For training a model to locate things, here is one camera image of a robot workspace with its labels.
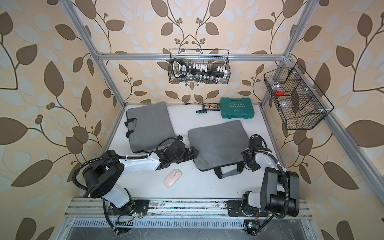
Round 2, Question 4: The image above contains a green plastic tool case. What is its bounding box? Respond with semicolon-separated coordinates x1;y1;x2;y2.
220;98;255;119

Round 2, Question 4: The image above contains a black screwdriver bit set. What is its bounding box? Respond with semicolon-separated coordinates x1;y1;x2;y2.
196;103;221;114

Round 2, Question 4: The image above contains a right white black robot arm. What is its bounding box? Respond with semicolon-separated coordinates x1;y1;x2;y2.
226;134;300;236

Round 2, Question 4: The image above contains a right black wire basket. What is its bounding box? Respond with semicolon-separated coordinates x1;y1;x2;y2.
264;62;334;130

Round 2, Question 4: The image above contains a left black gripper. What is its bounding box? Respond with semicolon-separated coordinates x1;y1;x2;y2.
170;146;201;165

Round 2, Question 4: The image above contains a black socket holder rail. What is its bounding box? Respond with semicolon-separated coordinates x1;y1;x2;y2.
168;59;230;79

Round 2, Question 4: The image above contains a black wire basket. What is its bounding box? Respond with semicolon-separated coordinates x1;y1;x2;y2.
264;62;334;130
168;48;231;85

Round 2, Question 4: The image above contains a back black wire basket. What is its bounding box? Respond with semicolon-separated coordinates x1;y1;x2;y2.
168;48;231;85

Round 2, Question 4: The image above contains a red item in basket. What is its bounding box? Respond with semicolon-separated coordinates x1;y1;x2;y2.
274;87;286;97

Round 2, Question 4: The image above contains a grey laptop bag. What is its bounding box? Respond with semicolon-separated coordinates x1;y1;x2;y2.
188;120;249;179
125;102;176;154

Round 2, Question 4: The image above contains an aluminium frame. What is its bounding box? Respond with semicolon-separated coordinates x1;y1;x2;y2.
58;0;384;240

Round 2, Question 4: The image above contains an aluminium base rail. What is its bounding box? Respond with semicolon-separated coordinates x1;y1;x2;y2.
64;197;313;230

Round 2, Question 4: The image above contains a pink computer mouse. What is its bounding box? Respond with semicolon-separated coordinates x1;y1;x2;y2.
164;169;182;188

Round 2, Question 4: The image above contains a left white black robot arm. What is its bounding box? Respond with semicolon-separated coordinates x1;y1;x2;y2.
72;136;199;235

